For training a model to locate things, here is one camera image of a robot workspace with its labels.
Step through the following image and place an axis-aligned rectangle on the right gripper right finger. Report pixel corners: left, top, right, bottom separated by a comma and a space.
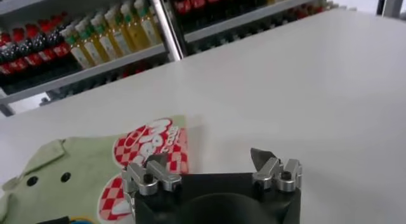
250, 147, 303, 193

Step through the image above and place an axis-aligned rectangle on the yellow blue wire bundle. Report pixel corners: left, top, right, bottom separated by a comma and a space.
68, 216, 95, 224

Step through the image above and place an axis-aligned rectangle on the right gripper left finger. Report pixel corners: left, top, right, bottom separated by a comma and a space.
121, 151, 183, 211

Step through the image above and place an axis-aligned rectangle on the thin dark frame pole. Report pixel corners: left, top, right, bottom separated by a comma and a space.
376, 0, 388, 16

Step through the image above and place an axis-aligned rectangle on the light green polo shirt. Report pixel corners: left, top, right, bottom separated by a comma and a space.
0, 114, 191, 224

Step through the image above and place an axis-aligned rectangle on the yellow drink bottle green label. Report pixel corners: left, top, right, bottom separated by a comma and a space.
90, 14, 123, 61
75, 20, 107, 66
104, 8, 137, 55
133, 0, 162, 46
119, 1, 152, 50
60, 25, 93, 70

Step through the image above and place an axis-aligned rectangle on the grey shelf unit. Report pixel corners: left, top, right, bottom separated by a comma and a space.
0, 0, 184, 117
157, 0, 358, 56

